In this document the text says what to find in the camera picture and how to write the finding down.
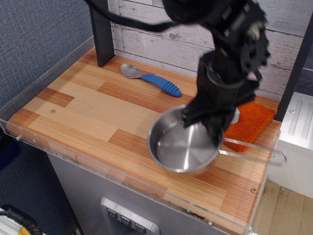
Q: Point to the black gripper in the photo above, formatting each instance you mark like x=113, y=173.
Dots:
x=216, y=100

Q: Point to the silver pan with wire handle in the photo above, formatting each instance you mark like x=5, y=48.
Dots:
x=190, y=150

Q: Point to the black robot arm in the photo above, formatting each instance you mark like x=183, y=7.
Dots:
x=238, y=31

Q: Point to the orange knitted rag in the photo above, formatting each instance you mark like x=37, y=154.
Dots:
x=253, y=119

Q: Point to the grey cube block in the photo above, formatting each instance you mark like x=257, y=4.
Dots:
x=236, y=116

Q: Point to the white aluminium block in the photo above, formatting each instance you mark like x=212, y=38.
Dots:
x=296, y=140

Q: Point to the silver panel with buttons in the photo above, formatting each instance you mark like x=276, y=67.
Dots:
x=121, y=220

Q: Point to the yellow and black object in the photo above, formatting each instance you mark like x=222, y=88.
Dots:
x=13, y=222

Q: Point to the clear acrylic guard rail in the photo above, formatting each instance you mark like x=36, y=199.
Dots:
x=93, y=122

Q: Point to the spoon with blue handle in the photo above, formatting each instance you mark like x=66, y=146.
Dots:
x=165, y=85

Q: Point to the dark right vertical post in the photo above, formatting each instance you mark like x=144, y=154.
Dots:
x=296, y=71

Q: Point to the dark vertical post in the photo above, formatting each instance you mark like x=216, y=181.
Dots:
x=102, y=33
x=296, y=71

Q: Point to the dark left vertical post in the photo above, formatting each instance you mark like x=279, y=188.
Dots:
x=102, y=33

